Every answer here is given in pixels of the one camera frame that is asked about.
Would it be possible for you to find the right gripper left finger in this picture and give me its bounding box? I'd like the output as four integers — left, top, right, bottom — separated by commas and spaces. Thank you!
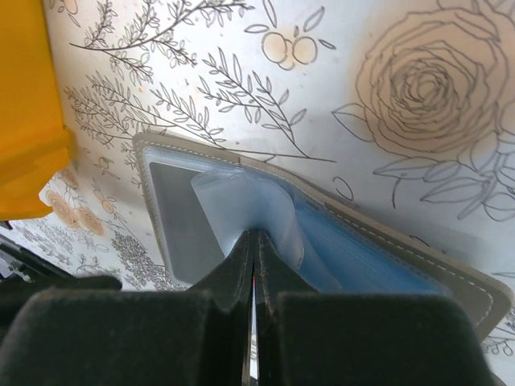
1, 232, 253, 385

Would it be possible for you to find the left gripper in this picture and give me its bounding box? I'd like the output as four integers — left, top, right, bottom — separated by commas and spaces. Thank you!
0, 231, 124, 335

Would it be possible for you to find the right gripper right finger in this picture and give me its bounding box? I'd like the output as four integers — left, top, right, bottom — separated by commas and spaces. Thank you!
253, 231, 496, 385

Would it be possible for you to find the grey card holder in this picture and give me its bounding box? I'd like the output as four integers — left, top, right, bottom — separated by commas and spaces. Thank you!
132, 133, 513, 338

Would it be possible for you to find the yellow toy bin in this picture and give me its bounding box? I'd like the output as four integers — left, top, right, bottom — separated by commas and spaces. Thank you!
1, 1, 76, 221

